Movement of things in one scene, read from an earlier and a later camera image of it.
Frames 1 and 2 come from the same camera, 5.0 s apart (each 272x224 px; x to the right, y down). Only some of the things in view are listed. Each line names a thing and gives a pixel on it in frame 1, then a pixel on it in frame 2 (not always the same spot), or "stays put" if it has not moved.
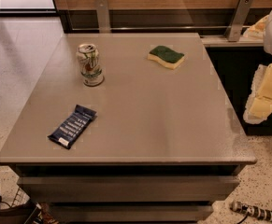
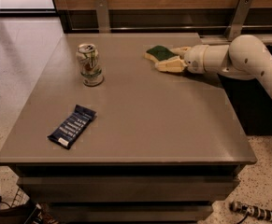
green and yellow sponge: x=167 y=58 stays put
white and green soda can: x=90 y=64 stays put
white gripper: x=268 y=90 -> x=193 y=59
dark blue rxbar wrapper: x=68 y=133 stays put
